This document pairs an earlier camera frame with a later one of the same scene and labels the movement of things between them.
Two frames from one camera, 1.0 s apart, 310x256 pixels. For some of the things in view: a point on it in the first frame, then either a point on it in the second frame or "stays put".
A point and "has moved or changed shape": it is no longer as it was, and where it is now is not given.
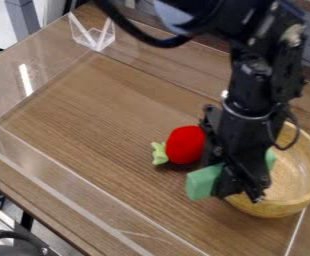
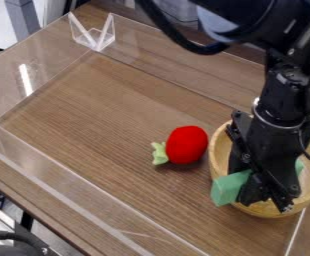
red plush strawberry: x=183 y=147 stays put
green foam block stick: x=202 y=179 has moved or changed shape
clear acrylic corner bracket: x=95 y=38 stays put
